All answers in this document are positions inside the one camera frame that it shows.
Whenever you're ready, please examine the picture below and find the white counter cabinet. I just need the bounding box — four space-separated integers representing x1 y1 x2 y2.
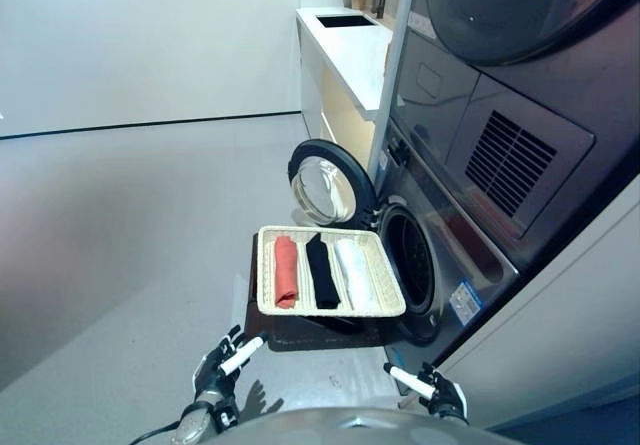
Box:
295 7 396 171

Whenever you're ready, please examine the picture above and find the white wicker basket tray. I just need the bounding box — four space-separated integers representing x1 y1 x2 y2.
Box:
256 224 407 319

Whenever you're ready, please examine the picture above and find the white cloth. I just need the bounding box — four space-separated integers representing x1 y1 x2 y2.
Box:
333 238 374 311

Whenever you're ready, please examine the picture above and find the grey robot torso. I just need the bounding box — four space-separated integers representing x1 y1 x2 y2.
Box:
219 407 506 445

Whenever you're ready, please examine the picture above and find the blue energy label sticker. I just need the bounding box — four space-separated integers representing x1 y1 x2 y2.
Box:
448 278 484 324

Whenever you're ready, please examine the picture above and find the grey washing machine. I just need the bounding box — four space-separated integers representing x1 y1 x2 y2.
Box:
372 119 521 399

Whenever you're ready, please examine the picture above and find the black cloth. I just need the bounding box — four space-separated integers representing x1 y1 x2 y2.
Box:
305 233 342 310

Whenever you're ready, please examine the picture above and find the dark brown stool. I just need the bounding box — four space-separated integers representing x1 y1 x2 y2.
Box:
243 232 389 352

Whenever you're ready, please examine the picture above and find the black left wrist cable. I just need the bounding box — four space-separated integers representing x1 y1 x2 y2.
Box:
129 417 181 445

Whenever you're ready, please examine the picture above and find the white tall side panel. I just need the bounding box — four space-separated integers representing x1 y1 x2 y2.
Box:
368 0 421 186
434 174 640 426

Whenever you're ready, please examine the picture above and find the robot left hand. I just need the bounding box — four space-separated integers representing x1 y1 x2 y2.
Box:
192 324 265 406

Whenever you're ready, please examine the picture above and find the grey stacked dryer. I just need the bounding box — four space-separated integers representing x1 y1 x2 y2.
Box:
389 0 640 271

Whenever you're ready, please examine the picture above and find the round glass washer door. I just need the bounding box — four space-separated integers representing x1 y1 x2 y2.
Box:
287 138 382 226

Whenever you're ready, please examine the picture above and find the red cloth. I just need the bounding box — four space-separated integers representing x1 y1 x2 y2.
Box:
273 236 300 310

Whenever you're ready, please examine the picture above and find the black inset cooktop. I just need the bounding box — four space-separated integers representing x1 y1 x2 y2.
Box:
315 14 374 29

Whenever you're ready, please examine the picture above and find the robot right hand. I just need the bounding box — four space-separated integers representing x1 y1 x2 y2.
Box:
383 362 470 424

